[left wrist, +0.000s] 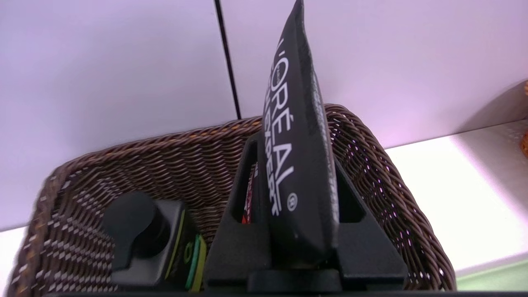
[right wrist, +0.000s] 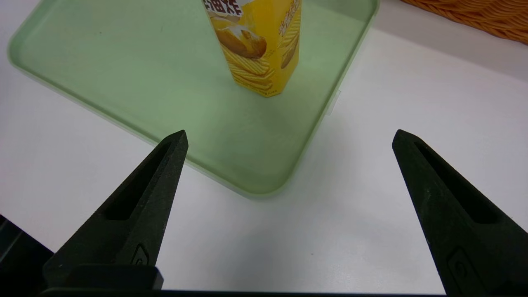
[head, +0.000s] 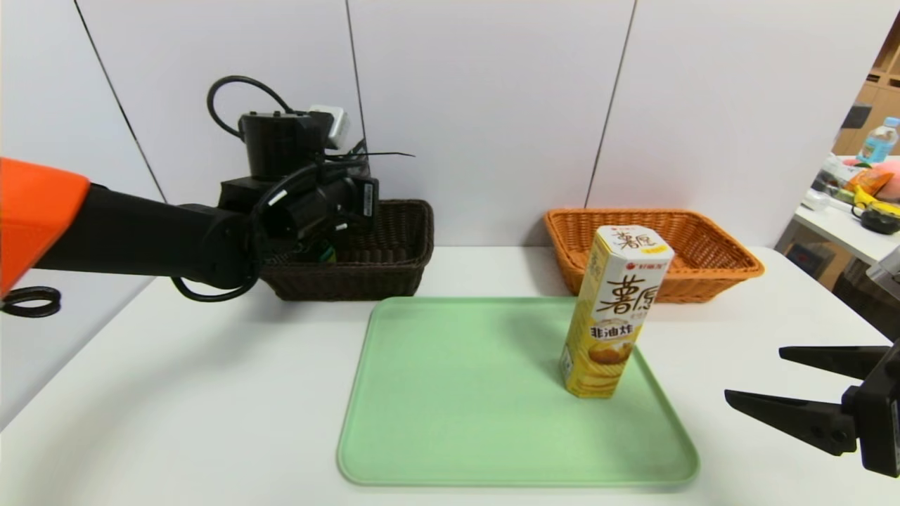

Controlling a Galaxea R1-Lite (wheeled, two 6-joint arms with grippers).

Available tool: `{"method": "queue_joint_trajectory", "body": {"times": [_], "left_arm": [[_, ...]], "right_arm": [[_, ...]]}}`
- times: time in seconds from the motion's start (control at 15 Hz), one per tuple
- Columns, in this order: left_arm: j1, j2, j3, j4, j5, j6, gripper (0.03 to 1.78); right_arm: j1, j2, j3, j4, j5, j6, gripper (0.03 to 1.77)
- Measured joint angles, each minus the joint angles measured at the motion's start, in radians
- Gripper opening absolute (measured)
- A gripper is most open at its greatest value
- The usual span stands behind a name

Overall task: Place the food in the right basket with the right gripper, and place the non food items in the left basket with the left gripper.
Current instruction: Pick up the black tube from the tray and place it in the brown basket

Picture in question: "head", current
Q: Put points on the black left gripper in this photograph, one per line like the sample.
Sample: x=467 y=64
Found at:
x=368 y=198

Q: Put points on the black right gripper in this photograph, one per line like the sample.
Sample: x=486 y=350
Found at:
x=882 y=414

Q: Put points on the dark green rectangular bottle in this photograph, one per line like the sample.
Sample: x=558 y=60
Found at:
x=323 y=253

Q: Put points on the yellow potato chips box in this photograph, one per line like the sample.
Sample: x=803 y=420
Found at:
x=612 y=316

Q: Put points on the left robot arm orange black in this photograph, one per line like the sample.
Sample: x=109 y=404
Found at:
x=140 y=239

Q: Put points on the dark brown wicker basket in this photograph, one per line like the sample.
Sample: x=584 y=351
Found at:
x=394 y=274

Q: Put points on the orange wicker basket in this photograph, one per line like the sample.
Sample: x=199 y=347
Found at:
x=703 y=274

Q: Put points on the black zip tie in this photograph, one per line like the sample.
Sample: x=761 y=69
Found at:
x=380 y=154

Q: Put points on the dark chair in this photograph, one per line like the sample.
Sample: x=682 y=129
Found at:
x=861 y=302

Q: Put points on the white side table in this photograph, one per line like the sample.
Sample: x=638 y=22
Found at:
x=837 y=228

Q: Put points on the black round object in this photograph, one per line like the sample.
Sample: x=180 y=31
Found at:
x=879 y=223

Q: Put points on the clear plastic bag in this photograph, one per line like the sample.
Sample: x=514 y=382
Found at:
x=819 y=200

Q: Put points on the yellow item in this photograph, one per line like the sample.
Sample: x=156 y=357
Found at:
x=868 y=199

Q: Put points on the orange snack bag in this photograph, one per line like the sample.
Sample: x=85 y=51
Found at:
x=870 y=183

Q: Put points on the pink soft item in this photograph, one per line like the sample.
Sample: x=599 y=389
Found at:
x=891 y=169

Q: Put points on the light green plastic tray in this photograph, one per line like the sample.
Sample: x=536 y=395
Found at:
x=457 y=422

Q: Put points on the clear water bottle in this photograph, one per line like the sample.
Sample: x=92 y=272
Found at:
x=879 y=144

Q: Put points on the wooden cabinet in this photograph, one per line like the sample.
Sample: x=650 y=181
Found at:
x=887 y=98

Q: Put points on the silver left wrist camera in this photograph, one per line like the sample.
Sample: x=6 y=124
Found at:
x=334 y=125

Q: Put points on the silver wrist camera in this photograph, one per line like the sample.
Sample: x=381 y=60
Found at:
x=887 y=266
x=334 y=125

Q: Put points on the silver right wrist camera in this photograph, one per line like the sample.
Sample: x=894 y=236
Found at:
x=887 y=266

